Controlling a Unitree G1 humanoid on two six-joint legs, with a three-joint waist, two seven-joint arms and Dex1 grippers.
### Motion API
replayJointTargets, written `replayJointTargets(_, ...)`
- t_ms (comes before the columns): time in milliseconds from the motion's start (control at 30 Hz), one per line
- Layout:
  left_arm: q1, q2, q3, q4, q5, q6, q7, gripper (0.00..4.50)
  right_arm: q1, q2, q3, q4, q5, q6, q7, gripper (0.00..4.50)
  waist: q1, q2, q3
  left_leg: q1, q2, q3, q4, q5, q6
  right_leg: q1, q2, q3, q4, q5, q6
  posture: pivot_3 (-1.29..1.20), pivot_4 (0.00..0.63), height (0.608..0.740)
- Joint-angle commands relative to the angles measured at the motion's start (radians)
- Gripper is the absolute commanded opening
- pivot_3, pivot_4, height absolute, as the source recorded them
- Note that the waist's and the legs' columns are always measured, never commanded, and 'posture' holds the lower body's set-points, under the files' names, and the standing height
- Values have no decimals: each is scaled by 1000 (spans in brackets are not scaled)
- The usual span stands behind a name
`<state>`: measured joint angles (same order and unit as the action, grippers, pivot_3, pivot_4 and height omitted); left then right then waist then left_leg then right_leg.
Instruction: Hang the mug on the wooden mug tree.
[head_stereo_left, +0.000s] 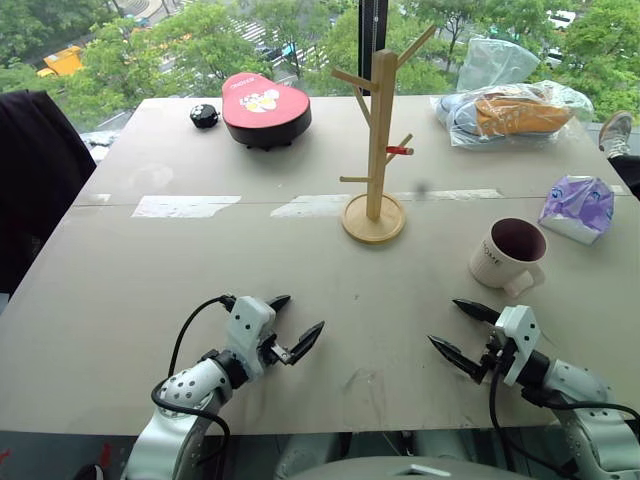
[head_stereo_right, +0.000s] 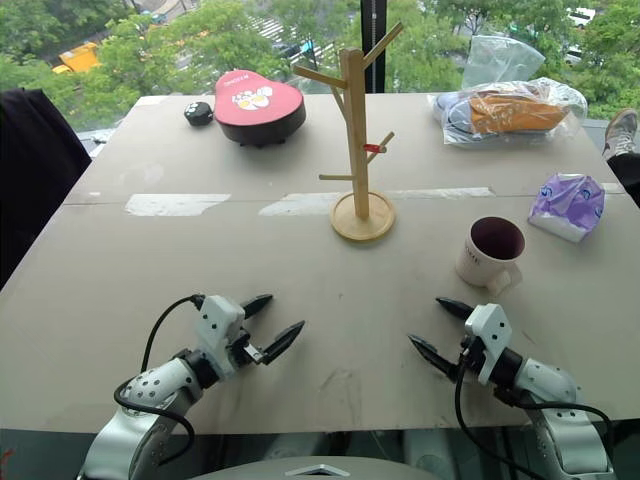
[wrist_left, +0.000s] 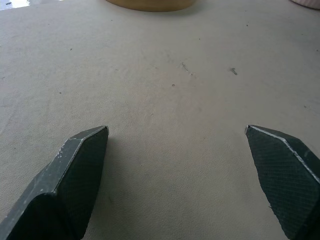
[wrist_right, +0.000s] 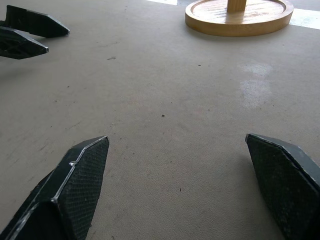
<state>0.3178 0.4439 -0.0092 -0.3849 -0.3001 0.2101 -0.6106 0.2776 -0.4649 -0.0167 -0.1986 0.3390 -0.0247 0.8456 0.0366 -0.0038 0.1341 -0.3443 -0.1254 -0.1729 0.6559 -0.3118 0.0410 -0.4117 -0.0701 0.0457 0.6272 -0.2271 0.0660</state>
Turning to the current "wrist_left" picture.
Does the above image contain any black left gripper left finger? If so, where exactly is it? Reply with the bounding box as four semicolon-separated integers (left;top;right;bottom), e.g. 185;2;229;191
0;125;110;240

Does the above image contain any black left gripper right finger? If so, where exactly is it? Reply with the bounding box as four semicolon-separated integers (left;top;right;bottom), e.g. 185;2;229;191
244;124;320;240

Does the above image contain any pink white object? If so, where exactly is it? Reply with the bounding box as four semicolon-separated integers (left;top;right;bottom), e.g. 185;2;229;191
288;0;320;10

